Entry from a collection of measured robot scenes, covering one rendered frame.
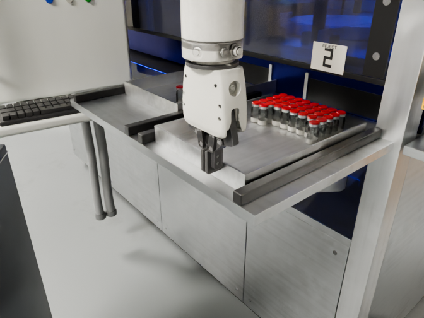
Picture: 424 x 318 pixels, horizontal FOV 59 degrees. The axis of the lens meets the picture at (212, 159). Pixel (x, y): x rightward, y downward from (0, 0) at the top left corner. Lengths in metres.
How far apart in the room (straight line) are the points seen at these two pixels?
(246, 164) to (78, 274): 1.27
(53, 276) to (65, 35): 1.02
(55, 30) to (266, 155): 0.89
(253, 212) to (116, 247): 1.41
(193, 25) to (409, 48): 0.44
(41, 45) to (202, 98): 0.91
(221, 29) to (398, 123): 0.46
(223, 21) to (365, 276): 0.73
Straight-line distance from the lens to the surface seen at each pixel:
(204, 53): 0.50
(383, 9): 0.82
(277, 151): 0.72
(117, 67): 1.44
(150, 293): 1.66
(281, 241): 1.16
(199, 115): 0.55
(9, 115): 1.21
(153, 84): 1.14
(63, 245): 2.00
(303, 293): 1.20
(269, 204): 0.57
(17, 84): 1.38
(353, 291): 1.07
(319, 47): 0.89
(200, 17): 0.49
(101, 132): 1.60
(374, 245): 0.96
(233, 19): 0.50
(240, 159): 0.68
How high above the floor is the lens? 1.19
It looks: 27 degrees down
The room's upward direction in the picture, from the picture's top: straight up
